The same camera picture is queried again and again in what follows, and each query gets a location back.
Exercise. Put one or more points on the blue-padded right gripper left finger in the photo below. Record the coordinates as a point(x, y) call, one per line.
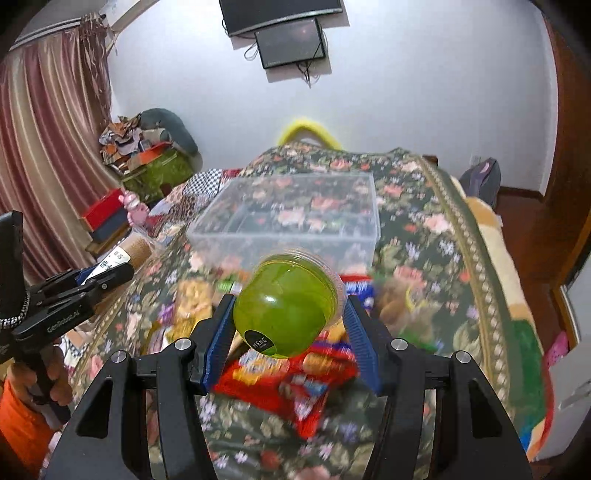
point(106, 437)

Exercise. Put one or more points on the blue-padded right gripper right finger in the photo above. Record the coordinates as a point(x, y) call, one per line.
point(474, 436)

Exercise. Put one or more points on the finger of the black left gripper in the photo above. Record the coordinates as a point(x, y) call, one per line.
point(59, 284)
point(79, 301)

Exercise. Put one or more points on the yellow white chips bag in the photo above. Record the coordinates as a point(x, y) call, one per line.
point(193, 303)

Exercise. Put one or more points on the green-edged nut snack pack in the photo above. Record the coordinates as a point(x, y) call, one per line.
point(407, 312)

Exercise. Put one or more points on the clear plastic storage box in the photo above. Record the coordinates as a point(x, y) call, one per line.
point(333, 216)

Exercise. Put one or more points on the red snack bag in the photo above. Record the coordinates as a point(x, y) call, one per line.
point(296, 388)

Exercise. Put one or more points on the blue snack bag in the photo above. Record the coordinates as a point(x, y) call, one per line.
point(362, 286)

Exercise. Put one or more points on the green round jelly cup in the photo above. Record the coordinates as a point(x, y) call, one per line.
point(291, 296)

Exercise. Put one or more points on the red box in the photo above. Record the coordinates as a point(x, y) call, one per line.
point(102, 210)

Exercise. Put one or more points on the pink plush toy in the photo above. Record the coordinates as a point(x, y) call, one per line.
point(136, 211)

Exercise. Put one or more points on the green patterned bag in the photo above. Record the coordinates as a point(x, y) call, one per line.
point(153, 181)

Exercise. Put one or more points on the patchwork quilt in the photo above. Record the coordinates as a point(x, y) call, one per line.
point(186, 200)

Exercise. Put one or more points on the striped pink curtain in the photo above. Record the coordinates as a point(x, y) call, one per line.
point(55, 103)

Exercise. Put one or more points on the floral bedspread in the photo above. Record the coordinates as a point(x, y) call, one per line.
point(433, 234)

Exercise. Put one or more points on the grey cushion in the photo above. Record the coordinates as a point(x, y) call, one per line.
point(160, 118)

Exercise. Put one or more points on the brown wooden door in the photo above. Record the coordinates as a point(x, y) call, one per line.
point(567, 197)

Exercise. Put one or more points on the grey backpack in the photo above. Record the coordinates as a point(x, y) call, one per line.
point(483, 181)

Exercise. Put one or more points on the black wall television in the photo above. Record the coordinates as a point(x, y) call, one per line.
point(240, 16)

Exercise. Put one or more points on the small black wall monitor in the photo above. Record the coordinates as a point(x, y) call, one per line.
point(290, 43)

